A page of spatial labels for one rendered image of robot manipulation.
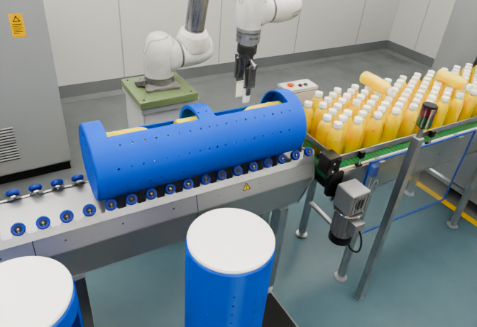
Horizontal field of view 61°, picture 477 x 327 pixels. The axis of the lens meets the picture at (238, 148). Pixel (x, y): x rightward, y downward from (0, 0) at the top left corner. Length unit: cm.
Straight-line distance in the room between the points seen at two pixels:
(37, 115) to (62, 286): 206
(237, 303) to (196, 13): 138
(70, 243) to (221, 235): 56
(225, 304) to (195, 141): 57
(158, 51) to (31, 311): 133
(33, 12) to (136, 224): 171
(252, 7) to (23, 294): 111
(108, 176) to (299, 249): 165
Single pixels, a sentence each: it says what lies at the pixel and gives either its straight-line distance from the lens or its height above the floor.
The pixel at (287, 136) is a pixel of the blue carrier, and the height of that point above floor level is 111.
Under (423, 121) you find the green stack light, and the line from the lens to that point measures 187.
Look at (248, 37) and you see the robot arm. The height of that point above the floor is 150.
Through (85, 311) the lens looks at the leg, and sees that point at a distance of 192.
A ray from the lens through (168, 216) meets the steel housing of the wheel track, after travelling 163.
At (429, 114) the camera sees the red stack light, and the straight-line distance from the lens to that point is 186.
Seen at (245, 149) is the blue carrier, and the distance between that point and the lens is 159.
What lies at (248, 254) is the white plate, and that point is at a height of 104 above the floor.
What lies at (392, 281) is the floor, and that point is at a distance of 278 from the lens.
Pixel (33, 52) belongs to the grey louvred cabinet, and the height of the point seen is 97.
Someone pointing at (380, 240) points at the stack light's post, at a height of 48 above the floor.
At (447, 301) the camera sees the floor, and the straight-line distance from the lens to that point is 284.
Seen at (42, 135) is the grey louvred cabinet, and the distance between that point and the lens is 322.
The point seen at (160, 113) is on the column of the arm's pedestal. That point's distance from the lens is 214.
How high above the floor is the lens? 196
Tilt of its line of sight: 33 degrees down
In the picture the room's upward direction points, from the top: 5 degrees clockwise
